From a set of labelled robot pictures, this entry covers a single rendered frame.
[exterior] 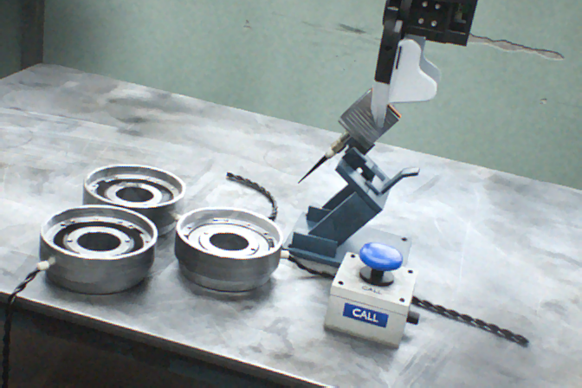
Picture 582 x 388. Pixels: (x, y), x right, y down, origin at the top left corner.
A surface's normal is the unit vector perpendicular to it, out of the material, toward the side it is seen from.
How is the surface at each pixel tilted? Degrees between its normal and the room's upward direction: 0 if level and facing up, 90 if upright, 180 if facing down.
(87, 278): 90
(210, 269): 90
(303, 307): 0
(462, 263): 0
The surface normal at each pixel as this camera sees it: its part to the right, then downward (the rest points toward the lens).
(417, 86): -0.23, 0.29
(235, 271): 0.16, 0.41
